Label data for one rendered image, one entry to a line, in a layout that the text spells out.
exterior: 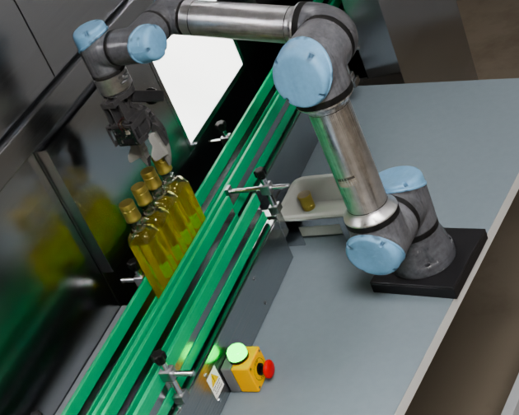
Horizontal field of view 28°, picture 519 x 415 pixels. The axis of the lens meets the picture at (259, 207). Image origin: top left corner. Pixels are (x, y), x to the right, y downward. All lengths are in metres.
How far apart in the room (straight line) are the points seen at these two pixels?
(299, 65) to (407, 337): 0.65
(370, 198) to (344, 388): 0.40
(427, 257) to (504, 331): 1.03
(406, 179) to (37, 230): 0.78
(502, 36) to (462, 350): 1.99
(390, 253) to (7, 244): 0.77
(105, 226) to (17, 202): 0.26
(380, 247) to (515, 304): 1.33
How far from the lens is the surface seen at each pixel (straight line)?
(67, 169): 2.26
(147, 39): 2.09
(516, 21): 4.95
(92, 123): 2.35
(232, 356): 2.19
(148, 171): 2.29
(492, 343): 3.24
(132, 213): 2.21
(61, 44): 2.36
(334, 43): 1.94
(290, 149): 2.79
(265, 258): 2.41
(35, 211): 2.22
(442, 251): 2.28
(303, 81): 1.91
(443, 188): 2.60
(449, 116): 2.87
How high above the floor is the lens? 2.20
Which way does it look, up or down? 31 degrees down
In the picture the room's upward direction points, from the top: 24 degrees counter-clockwise
